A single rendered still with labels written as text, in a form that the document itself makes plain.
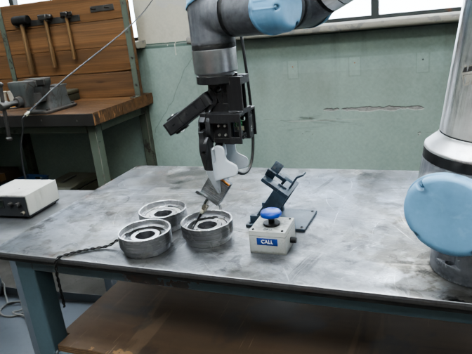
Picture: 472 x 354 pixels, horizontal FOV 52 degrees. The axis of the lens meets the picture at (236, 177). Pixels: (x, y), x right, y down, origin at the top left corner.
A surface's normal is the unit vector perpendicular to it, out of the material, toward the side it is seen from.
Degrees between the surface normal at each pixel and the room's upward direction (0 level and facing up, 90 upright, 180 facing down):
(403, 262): 0
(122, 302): 0
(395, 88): 90
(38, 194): 90
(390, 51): 90
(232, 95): 90
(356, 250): 0
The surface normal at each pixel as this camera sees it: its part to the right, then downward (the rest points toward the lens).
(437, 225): -0.61, 0.43
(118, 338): -0.10, -0.95
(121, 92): -0.36, 0.33
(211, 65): -0.14, 0.32
